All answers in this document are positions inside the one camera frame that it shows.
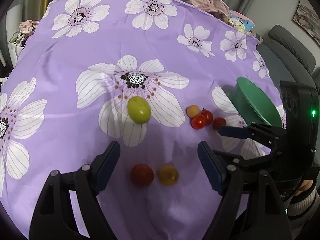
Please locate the green plastic bowl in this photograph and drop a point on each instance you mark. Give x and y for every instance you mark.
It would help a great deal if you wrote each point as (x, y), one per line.
(253, 104)

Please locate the grey sofa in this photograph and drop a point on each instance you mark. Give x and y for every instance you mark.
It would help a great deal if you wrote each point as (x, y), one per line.
(287, 59)

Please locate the red cherry tomato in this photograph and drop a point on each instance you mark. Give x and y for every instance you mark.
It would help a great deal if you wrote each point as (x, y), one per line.
(142, 175)
(198, 122)
(218, 122)

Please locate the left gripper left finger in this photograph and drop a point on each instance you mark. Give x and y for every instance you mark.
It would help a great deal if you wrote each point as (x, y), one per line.
(104, 165)

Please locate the red cherry tomato stemmed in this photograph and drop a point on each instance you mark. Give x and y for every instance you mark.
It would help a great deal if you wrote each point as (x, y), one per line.
(208, 115)

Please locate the black camera box right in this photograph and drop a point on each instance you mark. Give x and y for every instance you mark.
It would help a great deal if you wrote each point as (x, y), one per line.
(301, 105)

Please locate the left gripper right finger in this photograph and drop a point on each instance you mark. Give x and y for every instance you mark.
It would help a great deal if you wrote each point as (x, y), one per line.
(214, 169)

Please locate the yellow cherry tomato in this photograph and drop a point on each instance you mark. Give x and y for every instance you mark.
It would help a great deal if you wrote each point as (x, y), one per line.
(192, 111)
(168, 175)

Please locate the pink crumpled cloth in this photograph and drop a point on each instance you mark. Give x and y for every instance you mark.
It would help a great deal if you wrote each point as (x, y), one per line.
(216, 8)

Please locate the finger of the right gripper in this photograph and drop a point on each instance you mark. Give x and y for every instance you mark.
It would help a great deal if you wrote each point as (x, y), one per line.
(232, 161)
(266, 135)

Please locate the cartoon print pillow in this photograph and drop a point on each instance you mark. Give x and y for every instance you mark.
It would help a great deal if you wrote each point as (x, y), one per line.
(240, 22)

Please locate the person right hand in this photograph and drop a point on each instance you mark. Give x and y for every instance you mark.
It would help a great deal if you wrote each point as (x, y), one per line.
(306, 184)

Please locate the framed wall picture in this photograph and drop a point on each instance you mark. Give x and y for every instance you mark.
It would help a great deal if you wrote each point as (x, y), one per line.
(306, 17)

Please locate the purple floral tablecloth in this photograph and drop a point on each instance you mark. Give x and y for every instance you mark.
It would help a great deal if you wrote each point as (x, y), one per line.
(66, 100)

